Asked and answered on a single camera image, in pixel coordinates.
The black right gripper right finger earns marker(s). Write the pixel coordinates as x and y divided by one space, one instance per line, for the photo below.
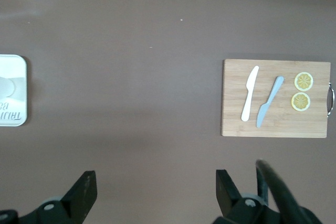
228 197

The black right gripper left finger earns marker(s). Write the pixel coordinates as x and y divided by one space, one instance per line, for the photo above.
81 195

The bamboo cutting board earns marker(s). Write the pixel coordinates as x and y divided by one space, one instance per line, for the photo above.
283 124

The grey plastic knife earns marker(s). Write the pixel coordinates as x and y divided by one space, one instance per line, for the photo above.
269 102

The white plastic knife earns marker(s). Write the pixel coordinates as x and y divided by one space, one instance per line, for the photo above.
250 94

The yellow lemon slice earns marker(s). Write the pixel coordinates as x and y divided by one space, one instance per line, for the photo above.
300 101
303 81

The cream bear print tray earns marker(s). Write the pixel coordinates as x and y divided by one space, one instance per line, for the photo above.
15 66

